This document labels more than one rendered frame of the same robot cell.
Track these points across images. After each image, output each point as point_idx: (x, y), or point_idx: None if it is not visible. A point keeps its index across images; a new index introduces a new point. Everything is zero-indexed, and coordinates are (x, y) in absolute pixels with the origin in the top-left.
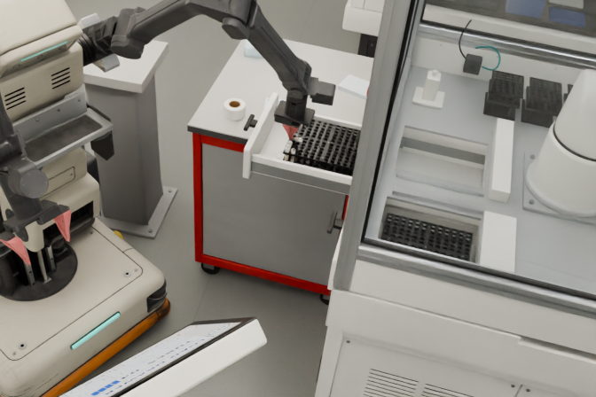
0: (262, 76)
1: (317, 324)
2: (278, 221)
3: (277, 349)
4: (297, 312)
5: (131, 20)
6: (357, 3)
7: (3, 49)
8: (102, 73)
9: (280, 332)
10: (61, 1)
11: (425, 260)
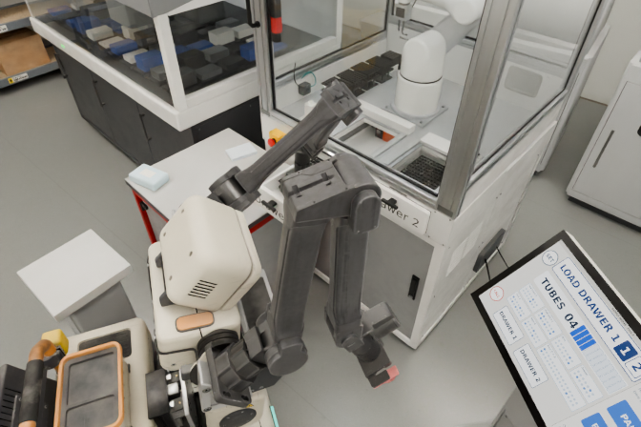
0: (187, 191)
1: (315, 296)
2: (273, 261)
3: (320, 327)
4: None
5: (243, 179)
6: (183, 108)
7: (250, 266)
8: (90, 287)
9: (309, 319)
10: (215, 201)
11: (487, 163)
